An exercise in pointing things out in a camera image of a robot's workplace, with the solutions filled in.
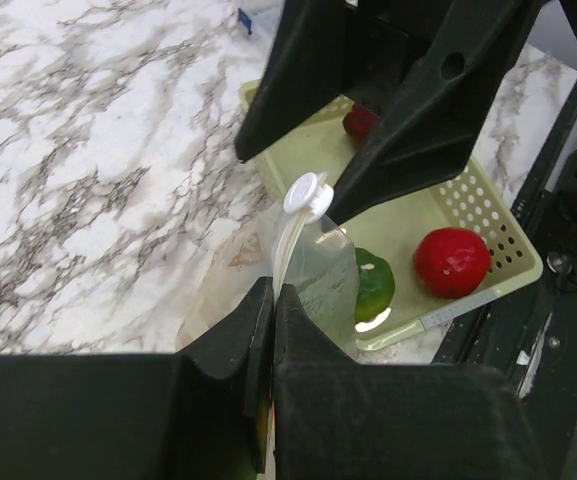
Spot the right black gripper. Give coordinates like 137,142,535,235
235,1,541,221

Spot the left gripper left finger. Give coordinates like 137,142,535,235
0,277,274,479

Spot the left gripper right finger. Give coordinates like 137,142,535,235
273,285,546,479

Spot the clear zip top bag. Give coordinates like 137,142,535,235
175,172,359,357

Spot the dark red mango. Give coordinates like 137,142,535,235
342,103,379,146

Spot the yellow green mango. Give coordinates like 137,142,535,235
354,247,396,324

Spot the red apple toy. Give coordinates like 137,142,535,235
413,227,491,299

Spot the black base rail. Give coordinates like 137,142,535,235
434,83,577,479

